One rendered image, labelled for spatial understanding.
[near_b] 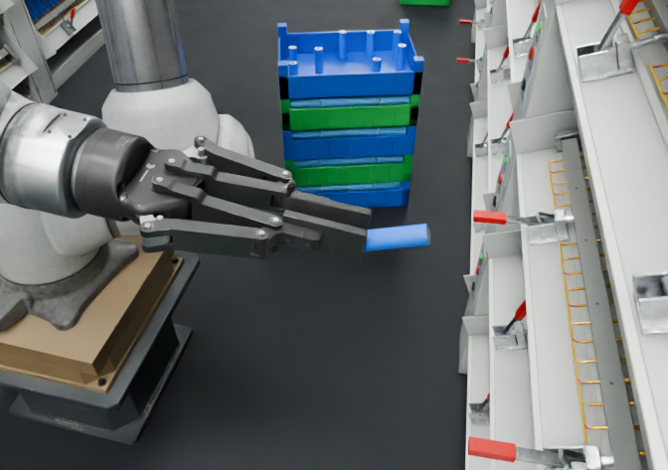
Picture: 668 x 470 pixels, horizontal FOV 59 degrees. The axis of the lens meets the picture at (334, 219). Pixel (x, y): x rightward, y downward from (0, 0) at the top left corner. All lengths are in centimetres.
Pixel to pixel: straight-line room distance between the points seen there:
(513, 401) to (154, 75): 62
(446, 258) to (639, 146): 93
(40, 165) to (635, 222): 43
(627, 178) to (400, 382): 78
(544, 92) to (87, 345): 70
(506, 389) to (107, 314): 57
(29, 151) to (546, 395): 47
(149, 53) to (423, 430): 76
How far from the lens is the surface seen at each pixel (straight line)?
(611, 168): 46
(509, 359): 81
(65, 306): 95
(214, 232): 46
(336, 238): 48
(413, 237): 48
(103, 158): 50
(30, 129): 52
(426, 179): 157
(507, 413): 77
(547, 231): 66
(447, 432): 111
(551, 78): 75
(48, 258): 90
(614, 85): 55
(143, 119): 82
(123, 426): 115
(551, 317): 60
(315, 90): 126
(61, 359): 93
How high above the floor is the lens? 98
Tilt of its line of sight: 43 degrees down
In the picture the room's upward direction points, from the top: straight up
